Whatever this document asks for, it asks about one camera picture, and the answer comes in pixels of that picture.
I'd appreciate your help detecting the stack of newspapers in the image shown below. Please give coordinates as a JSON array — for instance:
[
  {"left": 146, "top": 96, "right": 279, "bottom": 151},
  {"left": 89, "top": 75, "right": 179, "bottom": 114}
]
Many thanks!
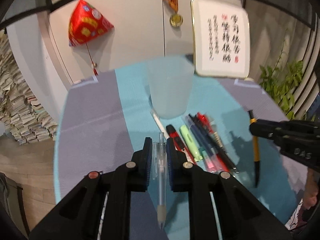
[{"left": 1, "top": 30, "right": 58, "bottom": 145}]

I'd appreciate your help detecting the framed calligraphy board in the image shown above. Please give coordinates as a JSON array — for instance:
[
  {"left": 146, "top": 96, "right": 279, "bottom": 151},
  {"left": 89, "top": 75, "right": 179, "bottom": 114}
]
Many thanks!
[{"left": 190, "top": 0, "right": 250, "bottom": 79}]

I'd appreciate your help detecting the translucent plastic cup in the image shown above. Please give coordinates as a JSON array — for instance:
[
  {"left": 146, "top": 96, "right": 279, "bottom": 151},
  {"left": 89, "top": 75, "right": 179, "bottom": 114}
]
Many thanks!
[{"left": 146, "top": 55, "right": 194, "bottom": 119}]

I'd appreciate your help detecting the light green highlighter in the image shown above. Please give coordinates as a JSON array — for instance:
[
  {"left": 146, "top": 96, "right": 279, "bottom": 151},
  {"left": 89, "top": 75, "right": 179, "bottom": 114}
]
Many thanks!
[{"left": 180, "top": 125, "right": 203, "bottom": 162}]

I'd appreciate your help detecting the white slim pen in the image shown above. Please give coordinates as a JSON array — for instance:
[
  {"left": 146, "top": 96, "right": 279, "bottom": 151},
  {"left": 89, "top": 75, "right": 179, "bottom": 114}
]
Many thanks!
[{"left": 150, "top": 109, "right": 169, "bottom": 139}]

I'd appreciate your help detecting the yellow black pen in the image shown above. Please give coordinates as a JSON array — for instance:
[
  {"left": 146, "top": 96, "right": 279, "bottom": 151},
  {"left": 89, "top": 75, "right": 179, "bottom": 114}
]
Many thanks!
[{"left": 247, "top": 109, "right": 261, "bottom": 188}]

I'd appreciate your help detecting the red zongzi hanging ornament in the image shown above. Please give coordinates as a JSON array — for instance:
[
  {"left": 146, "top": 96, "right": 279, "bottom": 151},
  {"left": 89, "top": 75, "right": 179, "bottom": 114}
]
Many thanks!
[{"left": 68, "top": 0, "right": 115, "bottom": 76}]

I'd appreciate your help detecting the clear gel pen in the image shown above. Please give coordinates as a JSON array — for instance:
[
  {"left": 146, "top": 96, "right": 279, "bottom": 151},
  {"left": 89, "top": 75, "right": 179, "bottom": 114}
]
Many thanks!
[{"left": 152, "top": 132, "right": 167, "bottom": 230}]

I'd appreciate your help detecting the red pen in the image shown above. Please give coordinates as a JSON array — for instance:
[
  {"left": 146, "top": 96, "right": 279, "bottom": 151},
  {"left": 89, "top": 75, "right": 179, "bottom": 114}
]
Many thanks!
[{"left": 195, "top": 112, "right": 231, "bottom": 172}]

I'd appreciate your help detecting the green potted plant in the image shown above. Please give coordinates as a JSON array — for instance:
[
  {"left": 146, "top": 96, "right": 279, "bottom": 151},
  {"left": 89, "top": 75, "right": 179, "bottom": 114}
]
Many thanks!
[{"left": 259, "top": 29, "right": 304, "bottom": 120}]

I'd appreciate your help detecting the light blue table mat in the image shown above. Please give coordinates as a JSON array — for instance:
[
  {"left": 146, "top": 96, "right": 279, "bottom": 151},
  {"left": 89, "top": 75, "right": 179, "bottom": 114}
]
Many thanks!
[{"left": 53, "top": 57, "right": 298, "bottom": 240}]

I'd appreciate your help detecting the gold medal with ribbon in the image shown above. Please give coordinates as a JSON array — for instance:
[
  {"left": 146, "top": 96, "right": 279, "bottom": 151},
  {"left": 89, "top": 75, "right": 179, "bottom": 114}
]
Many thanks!
[{"left": 163, "top": 0, "right": 183, "bottom": 28}]

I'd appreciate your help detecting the dark grey chair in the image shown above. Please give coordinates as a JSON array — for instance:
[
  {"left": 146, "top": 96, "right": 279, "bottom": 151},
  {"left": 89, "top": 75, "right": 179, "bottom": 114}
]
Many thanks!
[{"left": 1, "top": 172, "right": 30, "bottom": 239}]

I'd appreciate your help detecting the dark blue pen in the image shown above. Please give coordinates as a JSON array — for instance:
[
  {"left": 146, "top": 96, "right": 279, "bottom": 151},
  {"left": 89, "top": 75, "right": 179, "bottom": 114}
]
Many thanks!
[{"left": 183, "top": 115, "right": 218, "bottom": 173}]

